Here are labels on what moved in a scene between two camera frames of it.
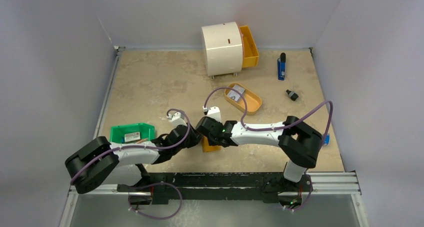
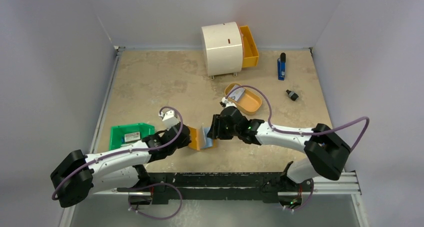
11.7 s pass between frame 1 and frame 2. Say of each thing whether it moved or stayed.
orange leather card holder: moved
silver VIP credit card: stayed
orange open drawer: stayed
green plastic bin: stayed
